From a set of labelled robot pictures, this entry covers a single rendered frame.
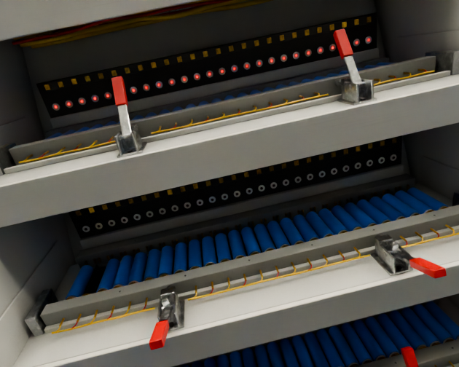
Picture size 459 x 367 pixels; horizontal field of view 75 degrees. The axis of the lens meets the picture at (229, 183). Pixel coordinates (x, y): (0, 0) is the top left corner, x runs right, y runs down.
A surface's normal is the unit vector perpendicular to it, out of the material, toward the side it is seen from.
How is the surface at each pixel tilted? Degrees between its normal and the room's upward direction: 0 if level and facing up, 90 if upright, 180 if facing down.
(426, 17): 90
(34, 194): 111
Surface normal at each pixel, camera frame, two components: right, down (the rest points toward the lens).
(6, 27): 0.13, 0.37
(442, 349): -0.19, -0.90
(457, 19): -0.97, 0.22
